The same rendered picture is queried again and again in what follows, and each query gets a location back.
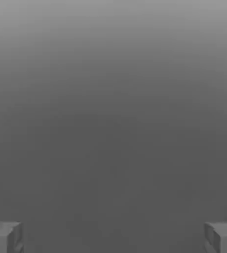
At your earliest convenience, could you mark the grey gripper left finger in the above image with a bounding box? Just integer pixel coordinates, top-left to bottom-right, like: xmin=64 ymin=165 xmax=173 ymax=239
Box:
xmin=0 ymin=221 xmax=24 ymax=253

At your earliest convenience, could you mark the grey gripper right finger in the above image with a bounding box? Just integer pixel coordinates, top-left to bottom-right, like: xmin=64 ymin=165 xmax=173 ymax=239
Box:
xmin=203 ymin=221 xmax=227 ymax=253

